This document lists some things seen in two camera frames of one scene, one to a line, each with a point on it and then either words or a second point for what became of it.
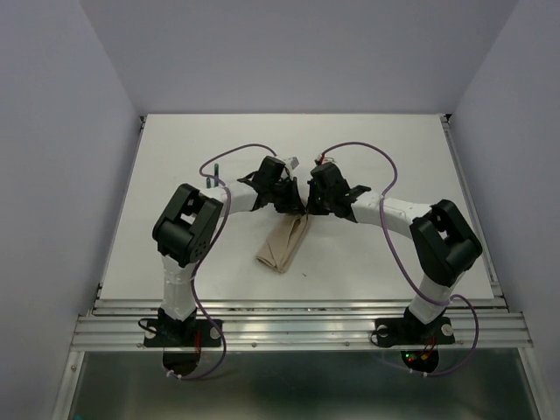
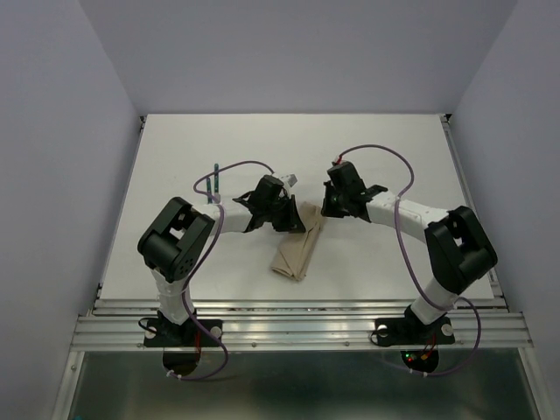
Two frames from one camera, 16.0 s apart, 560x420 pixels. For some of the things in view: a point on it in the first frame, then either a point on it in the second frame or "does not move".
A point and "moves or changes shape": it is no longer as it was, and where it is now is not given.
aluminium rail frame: [119, 325] does not move
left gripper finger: [300, 206] to [297, 224]
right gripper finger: [312, 199] to [330, 198]
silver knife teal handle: [216, 174] does not move
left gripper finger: [288, 204] to [285, 221]
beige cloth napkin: [280, 251] moves or changes shape
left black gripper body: [283, 186] to [282, 205]
